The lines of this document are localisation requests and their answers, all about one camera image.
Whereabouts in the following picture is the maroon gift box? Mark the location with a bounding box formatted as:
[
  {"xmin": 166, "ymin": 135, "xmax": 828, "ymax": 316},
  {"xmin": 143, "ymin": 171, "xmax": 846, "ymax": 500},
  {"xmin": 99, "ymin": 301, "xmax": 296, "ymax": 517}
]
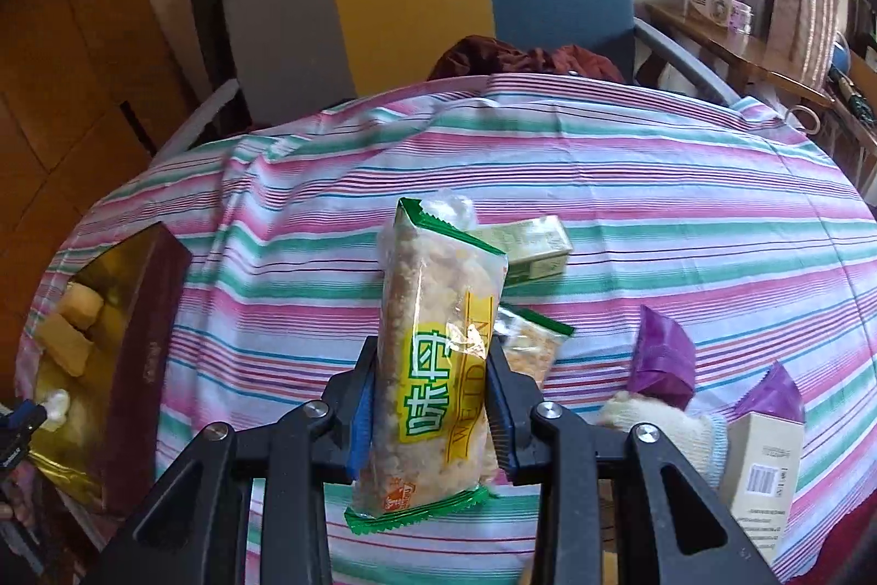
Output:
[{"xmin": 17, "ymin": 221, "xmax": 194, "ymax": 514}]

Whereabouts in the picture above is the white knit glove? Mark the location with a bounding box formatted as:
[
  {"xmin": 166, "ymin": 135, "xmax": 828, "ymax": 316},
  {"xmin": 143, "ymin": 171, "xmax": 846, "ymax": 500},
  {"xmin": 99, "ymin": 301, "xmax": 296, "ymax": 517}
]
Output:
[{"xmin": 593, "ymin": 391, "xmax": 729, "ymax": 490}]

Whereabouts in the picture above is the dark green umbrella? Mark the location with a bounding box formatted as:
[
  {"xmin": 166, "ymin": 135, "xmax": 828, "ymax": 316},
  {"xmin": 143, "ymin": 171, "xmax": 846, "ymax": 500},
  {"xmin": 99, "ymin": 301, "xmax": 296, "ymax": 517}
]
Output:
[{"xmin": 829, "ymin": 64, "xmax": 877, "ymax": 127}]

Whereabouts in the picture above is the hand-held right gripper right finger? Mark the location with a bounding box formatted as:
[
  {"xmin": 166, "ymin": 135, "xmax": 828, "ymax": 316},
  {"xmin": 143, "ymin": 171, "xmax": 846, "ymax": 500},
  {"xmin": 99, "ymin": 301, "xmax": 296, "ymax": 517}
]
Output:
[{"xmin": 485, "ymin": 345, "xmax": 782, "ymax": 585}]

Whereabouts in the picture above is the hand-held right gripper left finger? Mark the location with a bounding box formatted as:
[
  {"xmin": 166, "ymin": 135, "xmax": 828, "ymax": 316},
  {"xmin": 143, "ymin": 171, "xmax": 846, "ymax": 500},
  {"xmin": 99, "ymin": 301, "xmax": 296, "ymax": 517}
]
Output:
[{"xmin": 82, "ymin": 337, "xmax": 379, "ymax": 585}]

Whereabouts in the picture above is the dark red cloth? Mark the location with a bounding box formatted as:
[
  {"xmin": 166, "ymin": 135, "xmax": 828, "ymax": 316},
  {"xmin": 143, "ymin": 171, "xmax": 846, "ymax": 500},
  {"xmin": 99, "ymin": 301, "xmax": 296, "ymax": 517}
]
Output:
[{"xmin": 428, "ymin": 35, "xmax": 624, "ymax": 82}]

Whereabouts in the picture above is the small green carton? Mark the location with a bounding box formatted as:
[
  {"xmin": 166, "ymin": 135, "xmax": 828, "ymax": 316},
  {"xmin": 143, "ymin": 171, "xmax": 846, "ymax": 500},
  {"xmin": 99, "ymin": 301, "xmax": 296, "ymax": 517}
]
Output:
[{"xmin": 472, "ymin": 215, "xmax": 573, "ymax": 283}]

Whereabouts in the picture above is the purple snack packet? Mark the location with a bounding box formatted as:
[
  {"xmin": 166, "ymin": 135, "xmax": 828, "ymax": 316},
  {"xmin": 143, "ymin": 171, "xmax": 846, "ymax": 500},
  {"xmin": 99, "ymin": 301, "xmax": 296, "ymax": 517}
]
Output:
[
  {"xmin": 736, "ymin": 360, "xmax": 805, "ymax": 423},
  {"xmin": 627, "ymin": 305, "xmax": 698, "ymax": 411}
]

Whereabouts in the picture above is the blue ball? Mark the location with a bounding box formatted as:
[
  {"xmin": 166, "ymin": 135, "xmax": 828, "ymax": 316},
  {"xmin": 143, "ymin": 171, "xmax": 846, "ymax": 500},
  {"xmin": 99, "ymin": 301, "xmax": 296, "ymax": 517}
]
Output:
[{"xmin": 829, "ymin": 33, "xmax": 852, "ymax": 79}]

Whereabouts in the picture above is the striped tablecloth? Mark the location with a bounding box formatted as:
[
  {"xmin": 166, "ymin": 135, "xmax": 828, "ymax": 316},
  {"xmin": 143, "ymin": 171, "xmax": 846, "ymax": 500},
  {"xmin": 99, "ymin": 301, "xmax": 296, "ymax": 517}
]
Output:
[{"xmin": 17, "ymin": 71, "xmax": 877, "ymax": 585}]

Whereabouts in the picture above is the yellow pastry packet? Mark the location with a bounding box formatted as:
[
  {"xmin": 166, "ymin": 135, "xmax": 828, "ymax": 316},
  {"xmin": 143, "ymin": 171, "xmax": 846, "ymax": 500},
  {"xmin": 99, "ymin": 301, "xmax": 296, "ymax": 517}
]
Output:
[
  {"xmin": 34, "ymin": 314, "xmax": 93, "ymax": 377},
  {"xmin": 60, "ymin": 283, "xmax": 105, "ymax": 329}
]

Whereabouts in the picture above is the beige carton with barcode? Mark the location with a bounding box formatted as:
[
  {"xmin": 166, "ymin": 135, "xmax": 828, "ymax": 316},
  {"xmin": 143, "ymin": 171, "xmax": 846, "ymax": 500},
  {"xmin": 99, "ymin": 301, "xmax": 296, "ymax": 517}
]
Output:
[{"xmin": 726, "ymin": 410, "xmax": 806, "ymax": 569}]

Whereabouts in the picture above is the white cable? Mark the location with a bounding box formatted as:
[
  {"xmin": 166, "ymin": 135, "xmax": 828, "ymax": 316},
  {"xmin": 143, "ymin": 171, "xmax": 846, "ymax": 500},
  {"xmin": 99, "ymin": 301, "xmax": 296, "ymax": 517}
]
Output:
[{"xmin": 784, "ymin": 104, "xmax": 823, "ymax": 134}]

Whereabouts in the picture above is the wooden side desk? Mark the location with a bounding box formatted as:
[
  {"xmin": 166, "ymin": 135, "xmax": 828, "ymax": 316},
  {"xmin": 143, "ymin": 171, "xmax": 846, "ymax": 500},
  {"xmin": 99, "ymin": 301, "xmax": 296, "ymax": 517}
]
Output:
[{"xmin": 644, "ymin": 2, "xmax": 877, "ymax": 181}]

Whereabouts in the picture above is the green-edged rice cracker packet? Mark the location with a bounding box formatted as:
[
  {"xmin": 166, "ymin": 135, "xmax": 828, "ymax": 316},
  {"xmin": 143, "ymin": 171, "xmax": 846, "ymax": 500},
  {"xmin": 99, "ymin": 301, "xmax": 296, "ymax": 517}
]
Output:
[
  {"xmin": 344, "ymin": 196, "xmax": 509, "ymax": 537},
  {"xmin": 494, "ymin": 305, "xmax": 575, "ymax": 394}
]

